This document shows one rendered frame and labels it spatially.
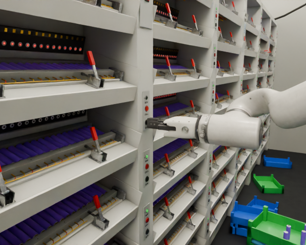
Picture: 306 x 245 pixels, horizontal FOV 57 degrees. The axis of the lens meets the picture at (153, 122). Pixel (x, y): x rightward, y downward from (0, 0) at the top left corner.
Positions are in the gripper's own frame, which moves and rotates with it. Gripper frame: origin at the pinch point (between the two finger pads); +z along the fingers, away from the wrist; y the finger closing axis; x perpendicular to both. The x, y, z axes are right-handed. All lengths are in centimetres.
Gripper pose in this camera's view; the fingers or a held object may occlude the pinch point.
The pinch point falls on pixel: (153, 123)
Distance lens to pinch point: 88.0
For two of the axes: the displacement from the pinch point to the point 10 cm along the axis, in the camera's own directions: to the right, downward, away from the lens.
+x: 0.0, -9.8, -1.9
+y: 4.8, -1.6, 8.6
